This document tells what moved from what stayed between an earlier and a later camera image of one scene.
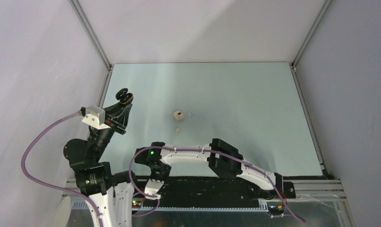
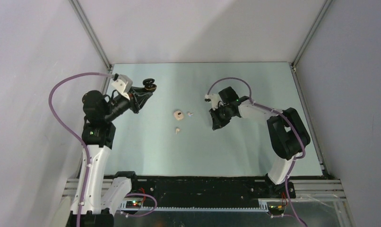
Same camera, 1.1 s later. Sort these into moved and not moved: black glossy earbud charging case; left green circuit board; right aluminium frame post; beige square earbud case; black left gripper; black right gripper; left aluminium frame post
Moved: black right gripper; black left gripper; black glossy earbud charging case
Not moved: left green circuit board; beige square earbud case; left aluminium frame post; right aluminium frame post
